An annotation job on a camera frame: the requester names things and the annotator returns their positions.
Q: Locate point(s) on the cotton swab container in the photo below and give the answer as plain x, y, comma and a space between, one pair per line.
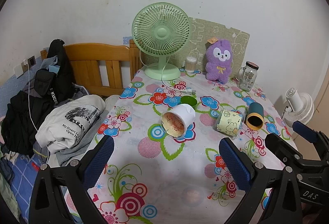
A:
191, 64

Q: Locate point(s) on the wooden bed headboard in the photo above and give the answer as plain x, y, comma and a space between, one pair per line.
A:
90, 55

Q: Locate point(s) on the purple plush toy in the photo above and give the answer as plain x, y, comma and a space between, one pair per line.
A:
219, 64

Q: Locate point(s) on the white wall outlet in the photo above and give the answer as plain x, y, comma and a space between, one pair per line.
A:
19, 71

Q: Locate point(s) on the teal cup with yellow rim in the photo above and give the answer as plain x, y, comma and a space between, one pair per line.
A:
255, 114

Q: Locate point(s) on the black bag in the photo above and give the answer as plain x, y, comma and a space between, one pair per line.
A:
43, 82

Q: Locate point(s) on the white floor fan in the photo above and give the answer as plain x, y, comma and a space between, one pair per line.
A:
299, 105

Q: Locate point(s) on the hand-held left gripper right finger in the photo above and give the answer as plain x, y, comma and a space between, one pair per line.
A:
235, 164

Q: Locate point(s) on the blue checkered bed sheet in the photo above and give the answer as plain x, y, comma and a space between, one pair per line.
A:
23, 182

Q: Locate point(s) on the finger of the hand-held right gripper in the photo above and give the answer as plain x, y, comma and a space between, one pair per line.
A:
305, 131
281, 148

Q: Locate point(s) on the light blue cloth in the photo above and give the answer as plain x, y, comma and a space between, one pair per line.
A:
54, 69

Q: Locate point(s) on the grey cloth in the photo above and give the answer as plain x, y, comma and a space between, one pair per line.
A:
77, 148

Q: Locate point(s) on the patterned foam mat board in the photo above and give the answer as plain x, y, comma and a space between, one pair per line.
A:
205, 30

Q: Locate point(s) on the green desk fan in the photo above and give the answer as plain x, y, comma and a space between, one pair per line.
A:
162, 32

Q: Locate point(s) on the pale green cloth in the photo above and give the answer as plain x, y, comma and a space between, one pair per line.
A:
6, 188

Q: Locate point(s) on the glass jar mug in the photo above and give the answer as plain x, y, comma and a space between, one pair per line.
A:
247, 77

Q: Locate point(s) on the small green cup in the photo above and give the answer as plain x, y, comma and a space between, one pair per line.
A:
189, 102

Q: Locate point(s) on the white cup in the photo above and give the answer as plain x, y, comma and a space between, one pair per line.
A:
180, 117

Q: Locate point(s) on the beige wooden door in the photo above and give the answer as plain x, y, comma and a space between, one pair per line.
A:
323, 103

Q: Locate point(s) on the dark wall socket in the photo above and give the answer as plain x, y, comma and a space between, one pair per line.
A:
31, 60

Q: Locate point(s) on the black jacket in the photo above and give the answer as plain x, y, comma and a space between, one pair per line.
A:
60, 59

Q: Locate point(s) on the folded white printed shirt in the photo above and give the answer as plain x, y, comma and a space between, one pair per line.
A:
72, 121

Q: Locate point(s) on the yellow cartoon print cup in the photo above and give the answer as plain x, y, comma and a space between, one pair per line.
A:
230, 123

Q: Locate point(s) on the floral tablecloth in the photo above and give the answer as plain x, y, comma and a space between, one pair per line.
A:
154, 162

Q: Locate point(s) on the pile of black clothes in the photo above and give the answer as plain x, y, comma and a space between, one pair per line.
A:
20, 121

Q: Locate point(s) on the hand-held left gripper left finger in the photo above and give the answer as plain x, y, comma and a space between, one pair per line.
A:
99, 159

